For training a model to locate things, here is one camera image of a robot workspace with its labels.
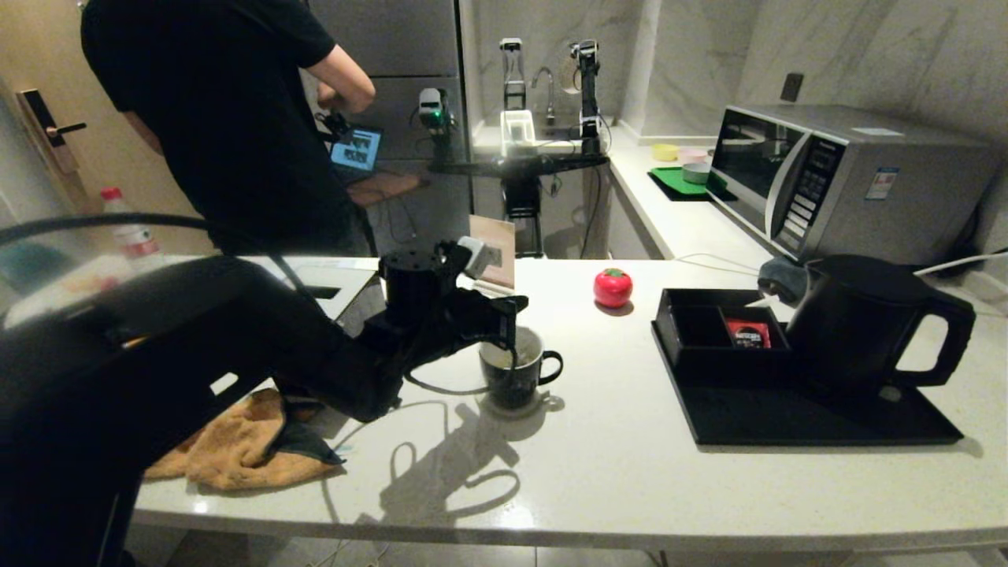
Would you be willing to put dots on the green tray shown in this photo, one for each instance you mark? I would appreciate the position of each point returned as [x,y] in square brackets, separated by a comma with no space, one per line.
[673,181]

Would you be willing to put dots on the grey tall cabinet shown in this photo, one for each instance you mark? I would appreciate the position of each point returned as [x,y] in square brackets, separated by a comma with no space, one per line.
[402,47]

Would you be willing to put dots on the black electric kettle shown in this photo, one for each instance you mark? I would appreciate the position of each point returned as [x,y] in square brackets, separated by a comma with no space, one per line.
[854,323]

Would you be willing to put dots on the teal round object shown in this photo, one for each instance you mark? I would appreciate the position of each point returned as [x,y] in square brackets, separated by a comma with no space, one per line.
[20,264]

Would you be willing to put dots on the black glossy tissue box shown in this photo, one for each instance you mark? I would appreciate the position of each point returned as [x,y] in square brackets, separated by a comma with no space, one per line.
[346,279]

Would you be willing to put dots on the yellow bowl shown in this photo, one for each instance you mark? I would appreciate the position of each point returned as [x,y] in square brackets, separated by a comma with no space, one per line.
[665,152]

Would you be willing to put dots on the black mug white inside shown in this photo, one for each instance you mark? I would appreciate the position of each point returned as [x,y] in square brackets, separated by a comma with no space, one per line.
[524,386]

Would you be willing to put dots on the plastic bottle red cap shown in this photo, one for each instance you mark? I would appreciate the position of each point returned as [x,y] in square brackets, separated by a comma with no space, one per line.
[130,236]

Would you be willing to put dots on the orange microfiber cloth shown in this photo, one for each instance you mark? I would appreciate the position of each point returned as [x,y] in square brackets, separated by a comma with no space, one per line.
[236,449]

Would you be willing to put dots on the grey tea bag wrapper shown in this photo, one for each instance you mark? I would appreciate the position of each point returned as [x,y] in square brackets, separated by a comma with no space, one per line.
[517,358]

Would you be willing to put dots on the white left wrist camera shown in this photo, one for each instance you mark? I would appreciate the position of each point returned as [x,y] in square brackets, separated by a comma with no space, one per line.
[475,258]

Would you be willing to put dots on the person in black shirt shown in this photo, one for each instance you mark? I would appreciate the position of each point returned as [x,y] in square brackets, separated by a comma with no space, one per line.
[220,118]

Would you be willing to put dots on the black wall socket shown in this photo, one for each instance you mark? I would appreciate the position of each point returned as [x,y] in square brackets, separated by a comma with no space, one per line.
[792,87]

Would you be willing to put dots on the QR code sign stand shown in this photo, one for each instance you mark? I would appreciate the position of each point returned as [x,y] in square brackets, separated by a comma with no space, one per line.
[502,236]

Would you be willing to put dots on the brown stool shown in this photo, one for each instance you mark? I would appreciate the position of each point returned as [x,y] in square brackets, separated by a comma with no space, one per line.
[386,189]

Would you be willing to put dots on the grey folded cloth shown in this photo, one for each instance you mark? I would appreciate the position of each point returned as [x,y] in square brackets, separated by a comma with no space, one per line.
[780,276]

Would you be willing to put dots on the green-lit camera device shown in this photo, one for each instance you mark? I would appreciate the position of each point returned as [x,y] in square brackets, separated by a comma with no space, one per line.
[431,109]

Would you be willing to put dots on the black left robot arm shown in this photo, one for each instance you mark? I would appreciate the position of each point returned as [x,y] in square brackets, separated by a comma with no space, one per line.
[197,339]

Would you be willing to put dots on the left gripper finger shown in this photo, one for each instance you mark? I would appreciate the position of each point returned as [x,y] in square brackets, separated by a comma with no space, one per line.
[504,331]
[521,311]

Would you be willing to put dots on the red tomato-shaped timer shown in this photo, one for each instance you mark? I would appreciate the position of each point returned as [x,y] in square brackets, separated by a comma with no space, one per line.
[613,288]

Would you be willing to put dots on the black compartment sachet box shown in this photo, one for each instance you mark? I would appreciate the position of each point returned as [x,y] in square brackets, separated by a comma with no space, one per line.
[701,362]

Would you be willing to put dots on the clear blender jug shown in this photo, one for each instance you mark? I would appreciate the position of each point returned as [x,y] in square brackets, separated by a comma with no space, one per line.
[512,71]

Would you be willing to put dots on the pink bowl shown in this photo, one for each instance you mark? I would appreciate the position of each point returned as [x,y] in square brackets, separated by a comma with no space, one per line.
[691,155]

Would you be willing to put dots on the white rack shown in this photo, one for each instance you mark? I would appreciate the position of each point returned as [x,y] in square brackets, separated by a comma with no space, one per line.
[517,128]

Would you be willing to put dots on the red coffee sachet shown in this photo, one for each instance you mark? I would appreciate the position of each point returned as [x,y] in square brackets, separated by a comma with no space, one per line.
[748,335]

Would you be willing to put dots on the tan wooden door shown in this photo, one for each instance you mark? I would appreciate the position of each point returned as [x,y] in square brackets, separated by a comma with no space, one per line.
[47,63]

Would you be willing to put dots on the chrome sink faucet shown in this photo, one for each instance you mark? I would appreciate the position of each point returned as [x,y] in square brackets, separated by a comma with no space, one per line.
[550,98]

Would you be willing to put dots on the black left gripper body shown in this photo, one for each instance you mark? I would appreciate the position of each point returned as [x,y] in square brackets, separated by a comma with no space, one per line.
[472,319]

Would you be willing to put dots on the black stand-mounted robot arm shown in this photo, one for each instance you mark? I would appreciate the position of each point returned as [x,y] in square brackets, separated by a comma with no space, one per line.
[587,87]

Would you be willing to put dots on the silver microwave oven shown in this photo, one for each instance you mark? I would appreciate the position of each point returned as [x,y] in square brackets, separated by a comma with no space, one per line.
[866,197]

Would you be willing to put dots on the black rectangular serving tray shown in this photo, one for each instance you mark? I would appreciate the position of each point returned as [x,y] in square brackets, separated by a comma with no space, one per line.
[756,417]

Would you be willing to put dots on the grey bowl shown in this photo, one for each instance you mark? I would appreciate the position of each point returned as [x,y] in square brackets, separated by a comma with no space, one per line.
[696,172]

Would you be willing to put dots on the black round pedestal table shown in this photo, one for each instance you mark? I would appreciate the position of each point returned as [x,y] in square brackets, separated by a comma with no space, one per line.
[520,164]

